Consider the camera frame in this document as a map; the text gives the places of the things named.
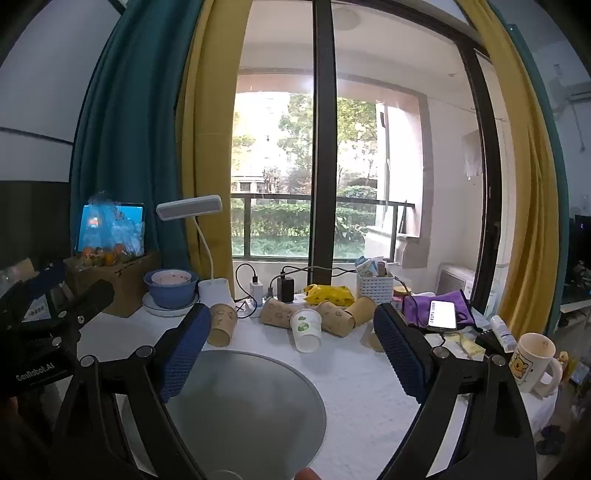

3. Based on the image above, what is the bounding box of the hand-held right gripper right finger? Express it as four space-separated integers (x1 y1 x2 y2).
373 303 539 480

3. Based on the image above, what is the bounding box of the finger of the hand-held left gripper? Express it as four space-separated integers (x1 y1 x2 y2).
58 279 116 329
0 261 68 308

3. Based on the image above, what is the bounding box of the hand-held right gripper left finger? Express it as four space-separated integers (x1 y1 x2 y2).
51 302 213 480

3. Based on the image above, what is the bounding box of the white paper cup green print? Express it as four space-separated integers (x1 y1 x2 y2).
290 308 322 354

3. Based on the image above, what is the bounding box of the cardboard box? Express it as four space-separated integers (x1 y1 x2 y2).
65 251 162 318

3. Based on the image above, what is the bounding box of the white plate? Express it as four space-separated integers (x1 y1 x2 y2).
141 292 200 318

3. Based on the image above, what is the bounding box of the purple cloth pouch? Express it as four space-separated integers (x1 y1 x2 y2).
401 289 476 329

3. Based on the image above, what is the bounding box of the smartphone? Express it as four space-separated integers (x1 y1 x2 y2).
427 300 459 332

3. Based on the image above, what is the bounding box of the yellow paper packet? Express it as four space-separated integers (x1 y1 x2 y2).
427 331 486 361

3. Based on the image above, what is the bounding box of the blue bowl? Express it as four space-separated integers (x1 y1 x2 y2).
143 269 199 310

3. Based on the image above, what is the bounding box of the clear plastic bag of fruit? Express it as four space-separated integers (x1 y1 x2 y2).
76 190 146 268

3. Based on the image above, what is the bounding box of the white slotted basket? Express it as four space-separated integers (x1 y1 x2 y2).
355 272 394 305

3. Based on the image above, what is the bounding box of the white power strip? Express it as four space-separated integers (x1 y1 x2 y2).
233 295 308 319

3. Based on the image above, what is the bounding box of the laptop screen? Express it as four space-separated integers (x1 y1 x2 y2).
78 202 146 256

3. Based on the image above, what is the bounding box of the yellow snack packet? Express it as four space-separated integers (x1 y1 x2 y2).
303 284 356 307

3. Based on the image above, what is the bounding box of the grey round tray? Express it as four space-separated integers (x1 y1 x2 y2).
164 350 328 480

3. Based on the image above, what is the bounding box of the white outdoor air conditioner unit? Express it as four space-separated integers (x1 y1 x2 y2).
436 262 477 298

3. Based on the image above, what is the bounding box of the white spray bottle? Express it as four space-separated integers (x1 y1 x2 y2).
490 315 518 354

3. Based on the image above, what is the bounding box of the black plug charger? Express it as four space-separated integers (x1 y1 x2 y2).
278 272 296 304

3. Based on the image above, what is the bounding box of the white bear print mug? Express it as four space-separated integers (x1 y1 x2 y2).
508 332 564 398

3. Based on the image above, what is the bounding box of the white desk lamp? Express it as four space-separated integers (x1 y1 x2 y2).
156 195 233 308

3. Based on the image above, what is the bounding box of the yellow curtain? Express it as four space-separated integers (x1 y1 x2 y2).
455 0 561 342
176 0 254 296

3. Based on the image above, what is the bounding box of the hanging white cloth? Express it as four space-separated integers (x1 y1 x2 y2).
462 129 483 182

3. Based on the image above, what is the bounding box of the black cable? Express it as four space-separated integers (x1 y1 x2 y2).
235 263 259 319

